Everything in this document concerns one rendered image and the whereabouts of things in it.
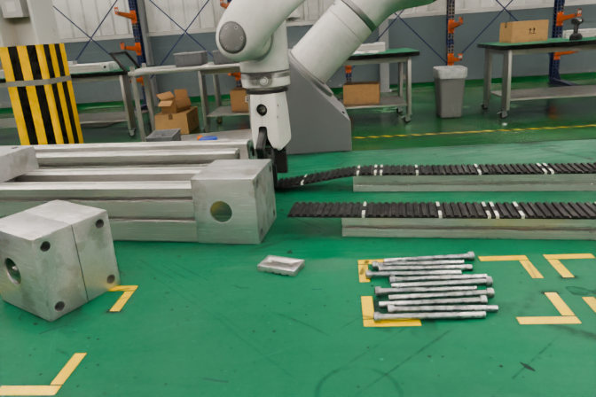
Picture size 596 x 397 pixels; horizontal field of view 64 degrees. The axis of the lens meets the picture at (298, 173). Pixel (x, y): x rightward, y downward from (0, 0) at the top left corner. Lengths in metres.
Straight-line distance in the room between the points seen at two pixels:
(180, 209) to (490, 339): 0.42
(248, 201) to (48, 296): 0.26
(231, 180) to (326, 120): 0.52
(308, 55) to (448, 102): 4.59
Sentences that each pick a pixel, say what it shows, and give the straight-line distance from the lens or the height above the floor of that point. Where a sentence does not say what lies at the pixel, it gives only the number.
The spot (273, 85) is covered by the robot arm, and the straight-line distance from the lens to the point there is 0.81.
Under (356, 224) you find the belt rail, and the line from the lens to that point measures 0.66.
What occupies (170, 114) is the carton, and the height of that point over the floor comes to 0.24.
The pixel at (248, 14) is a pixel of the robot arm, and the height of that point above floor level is 1.08.
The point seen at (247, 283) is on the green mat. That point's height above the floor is 0.78.
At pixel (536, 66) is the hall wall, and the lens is 8.92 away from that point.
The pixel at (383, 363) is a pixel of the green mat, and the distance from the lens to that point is 0.45.
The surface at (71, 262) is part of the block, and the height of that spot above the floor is 0.83.
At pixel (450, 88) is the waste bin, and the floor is 0.34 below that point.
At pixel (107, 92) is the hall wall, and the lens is 9.27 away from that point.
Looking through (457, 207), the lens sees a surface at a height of 0.81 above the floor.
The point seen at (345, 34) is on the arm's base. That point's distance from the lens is 1.20.
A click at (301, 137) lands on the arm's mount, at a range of 1.13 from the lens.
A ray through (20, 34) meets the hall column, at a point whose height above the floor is 1.18.
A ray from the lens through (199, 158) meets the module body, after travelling 0.86.
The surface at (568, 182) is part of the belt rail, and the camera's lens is 0.89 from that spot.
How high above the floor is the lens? 1.05
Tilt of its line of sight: 16 degrees down
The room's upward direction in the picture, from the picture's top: 4 degrees counter-clockwise
